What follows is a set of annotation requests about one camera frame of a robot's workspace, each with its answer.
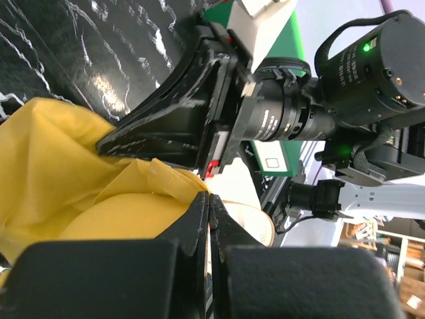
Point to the mustard yellow bra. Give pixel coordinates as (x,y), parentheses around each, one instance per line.
(54,185)

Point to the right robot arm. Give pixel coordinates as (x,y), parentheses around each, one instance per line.
(366,104)

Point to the green ring binder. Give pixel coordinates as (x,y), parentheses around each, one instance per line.
(270,32)

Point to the white mesh laundry bag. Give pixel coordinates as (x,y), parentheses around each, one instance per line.
(236,189)

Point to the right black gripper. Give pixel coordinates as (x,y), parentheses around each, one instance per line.
(170,127)

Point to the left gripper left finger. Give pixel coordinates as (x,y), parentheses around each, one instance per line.
(145,278)

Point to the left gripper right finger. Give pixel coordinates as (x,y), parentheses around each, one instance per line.
(250,280)

